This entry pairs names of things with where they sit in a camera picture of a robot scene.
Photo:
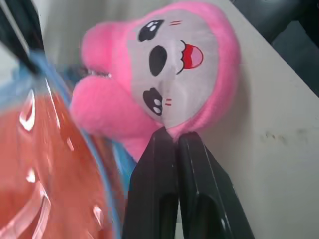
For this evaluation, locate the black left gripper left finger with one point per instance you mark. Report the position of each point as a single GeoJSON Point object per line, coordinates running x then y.
{"type": "Point", "coordinates": [152, 179]}

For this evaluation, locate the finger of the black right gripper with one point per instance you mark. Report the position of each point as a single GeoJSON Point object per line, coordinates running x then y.
{"type": "Point", "coordinates": [17, 42]}
{"type": "Point", "coordinates": [28, 25]}

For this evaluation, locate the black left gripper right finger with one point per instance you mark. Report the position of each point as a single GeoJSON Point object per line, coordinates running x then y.
{"type": "Point", "coordinates": [207, 179]}

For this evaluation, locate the clear plastic pouch blue edge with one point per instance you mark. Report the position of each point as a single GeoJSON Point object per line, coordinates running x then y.
{"type": "Point", "coordinates": [62, 159]}

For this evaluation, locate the pink plush toy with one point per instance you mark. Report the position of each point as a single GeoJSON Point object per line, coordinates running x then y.
{"type": "Point", "coordinates": [139, 74]}

